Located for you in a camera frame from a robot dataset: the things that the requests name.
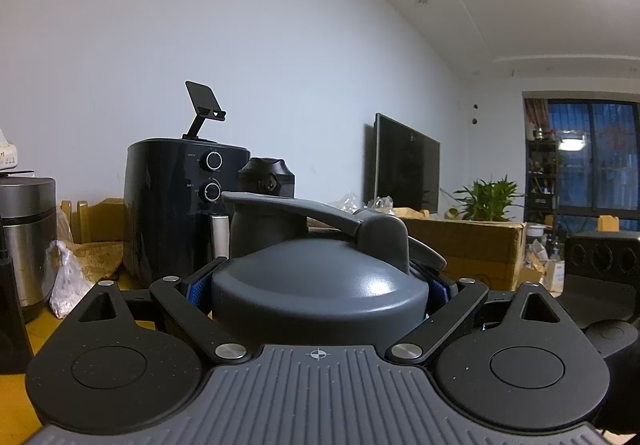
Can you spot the cardboard box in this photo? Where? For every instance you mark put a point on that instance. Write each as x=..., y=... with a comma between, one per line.
x=475, y=250

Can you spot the green potted plant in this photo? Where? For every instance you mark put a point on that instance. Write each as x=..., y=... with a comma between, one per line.
x=487, y=200

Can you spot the dark blue air fryer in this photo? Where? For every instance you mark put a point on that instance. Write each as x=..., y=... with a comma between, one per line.
x=160, y=215

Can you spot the window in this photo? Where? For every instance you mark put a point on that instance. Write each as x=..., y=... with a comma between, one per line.
x=595, y=155

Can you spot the white plastic bag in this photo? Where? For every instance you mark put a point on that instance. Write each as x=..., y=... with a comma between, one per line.
x=70, y=285

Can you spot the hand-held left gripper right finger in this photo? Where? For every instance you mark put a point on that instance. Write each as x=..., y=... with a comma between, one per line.
x=438, y=297

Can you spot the black television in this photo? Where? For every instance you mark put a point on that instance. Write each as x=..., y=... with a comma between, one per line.
x=407, y=165

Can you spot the grey lid shaker bottle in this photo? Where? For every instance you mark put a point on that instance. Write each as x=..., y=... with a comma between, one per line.
x=320, y=290

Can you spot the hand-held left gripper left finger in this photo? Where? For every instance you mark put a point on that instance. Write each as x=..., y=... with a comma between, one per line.
x=199, y=290

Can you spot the black portable air pump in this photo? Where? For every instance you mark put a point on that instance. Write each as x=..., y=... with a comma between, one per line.
x=12, y=325

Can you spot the black phone stand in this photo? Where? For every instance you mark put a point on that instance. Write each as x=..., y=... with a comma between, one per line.
x=202, y=97

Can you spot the grey rice cooker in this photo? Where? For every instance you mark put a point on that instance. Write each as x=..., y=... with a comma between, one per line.
x=27, y=235

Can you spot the black gradient water bottle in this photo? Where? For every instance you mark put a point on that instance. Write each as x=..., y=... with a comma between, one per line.
x=265, y=177

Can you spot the clear bag of food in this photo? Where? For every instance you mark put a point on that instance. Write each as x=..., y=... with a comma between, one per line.
x=367, y=205

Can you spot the wooden chair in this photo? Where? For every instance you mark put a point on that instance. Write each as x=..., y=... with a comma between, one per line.
x=97, y=220

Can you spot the tissue pack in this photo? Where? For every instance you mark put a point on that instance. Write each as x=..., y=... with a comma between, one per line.
x=6, y=152

